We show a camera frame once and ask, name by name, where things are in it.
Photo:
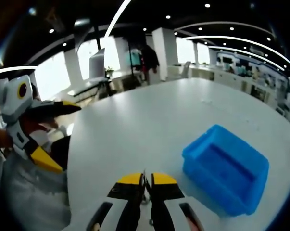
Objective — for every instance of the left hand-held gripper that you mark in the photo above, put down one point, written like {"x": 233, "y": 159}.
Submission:
{"x": 13, "y": 101}

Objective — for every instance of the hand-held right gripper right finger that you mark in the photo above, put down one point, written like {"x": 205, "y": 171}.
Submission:
{"x": 166, "y": 192}

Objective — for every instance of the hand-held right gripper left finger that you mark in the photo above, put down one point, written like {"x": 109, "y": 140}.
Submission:
{"x": 125, "y": 192}

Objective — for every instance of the thin metal tweezers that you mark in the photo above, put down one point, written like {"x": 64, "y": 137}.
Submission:
{"x": 146, "y": 186}

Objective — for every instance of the blue plastic container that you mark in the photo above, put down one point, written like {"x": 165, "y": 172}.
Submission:
{"x": 221, "y": 168}

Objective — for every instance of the person's body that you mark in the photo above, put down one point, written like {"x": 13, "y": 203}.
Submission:
{"x": 31, "y": 197}

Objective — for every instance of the white table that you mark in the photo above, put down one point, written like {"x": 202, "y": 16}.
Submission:
{"x": 140, "y": 125}

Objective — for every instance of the green potted plant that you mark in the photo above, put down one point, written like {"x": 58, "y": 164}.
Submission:
{"x": 109, "y": 71}

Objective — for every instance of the long office desk row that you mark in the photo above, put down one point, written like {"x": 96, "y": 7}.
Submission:
{"x": 250, "y": 84}

